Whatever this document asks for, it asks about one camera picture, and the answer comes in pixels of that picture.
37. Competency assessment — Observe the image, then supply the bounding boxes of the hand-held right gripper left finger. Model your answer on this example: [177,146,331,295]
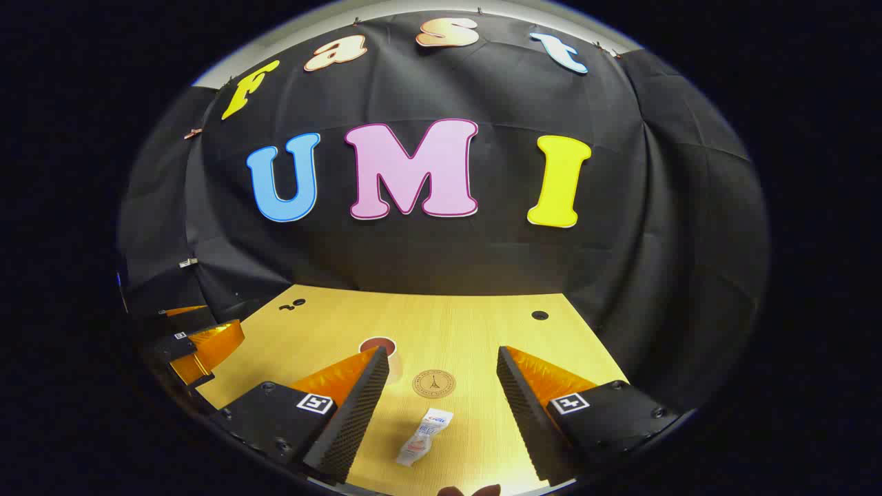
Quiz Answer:
[209,346,391,485]

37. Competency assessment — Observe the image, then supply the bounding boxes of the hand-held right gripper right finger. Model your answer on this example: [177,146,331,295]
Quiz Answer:
[496,346,679,486]

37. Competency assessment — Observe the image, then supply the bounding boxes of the white toothpaste tube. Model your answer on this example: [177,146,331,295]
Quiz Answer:
[396,408,455,468]

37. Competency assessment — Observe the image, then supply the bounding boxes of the round cork coaster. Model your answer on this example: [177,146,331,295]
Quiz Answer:
[412,369,457,400]

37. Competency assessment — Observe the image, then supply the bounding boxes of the beige cup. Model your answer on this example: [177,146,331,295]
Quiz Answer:
[358,336,398,359]

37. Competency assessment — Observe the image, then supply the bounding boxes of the wooden desktop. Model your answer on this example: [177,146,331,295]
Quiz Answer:
[195,284,629,495]

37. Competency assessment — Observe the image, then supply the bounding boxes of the black backdrop cloth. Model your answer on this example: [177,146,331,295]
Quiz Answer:
[116,10,771,414]

